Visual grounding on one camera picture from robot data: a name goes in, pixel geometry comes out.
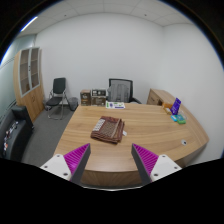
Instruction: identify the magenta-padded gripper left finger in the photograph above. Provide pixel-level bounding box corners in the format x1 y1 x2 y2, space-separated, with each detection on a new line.
39 143 92 185

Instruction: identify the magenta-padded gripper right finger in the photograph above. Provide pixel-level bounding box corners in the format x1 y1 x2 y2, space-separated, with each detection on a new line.
130 143 183 186

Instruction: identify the brown patterned towel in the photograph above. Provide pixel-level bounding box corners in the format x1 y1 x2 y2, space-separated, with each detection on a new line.
90 115 128 145

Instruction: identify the green packet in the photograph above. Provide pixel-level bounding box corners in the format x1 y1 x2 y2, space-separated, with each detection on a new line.
176 114 187 125

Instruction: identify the grey waste bin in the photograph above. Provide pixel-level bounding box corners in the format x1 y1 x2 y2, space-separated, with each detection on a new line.
67 96 79 112

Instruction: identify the brown cardboard box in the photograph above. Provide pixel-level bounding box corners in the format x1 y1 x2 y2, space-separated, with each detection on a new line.
79 88 92 107

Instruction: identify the white printed paper sheet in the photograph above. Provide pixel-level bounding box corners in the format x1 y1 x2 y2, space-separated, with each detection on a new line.
105 100 126 110

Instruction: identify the low wooden side cabinet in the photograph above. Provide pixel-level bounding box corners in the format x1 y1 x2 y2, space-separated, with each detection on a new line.
146 88 176 107

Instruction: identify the black leather armchair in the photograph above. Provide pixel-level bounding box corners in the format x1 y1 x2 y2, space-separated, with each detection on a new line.
0 105 34 163

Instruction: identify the flat dark cardboard box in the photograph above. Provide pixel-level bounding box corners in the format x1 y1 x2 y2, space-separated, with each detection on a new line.
91 88 107 98

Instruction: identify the black folding chair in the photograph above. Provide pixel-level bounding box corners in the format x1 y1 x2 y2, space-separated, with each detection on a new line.
44 77 68 121

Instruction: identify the black mesh office chair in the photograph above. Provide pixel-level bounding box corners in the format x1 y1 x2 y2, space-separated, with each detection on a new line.
106 78 142 105

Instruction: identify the wooden glass-door cabinet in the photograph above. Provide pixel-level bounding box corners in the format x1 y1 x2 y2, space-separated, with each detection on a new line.
13 46 45 123

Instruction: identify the ceiling light strip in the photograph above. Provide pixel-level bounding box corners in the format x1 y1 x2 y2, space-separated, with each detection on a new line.
19 15 39 33

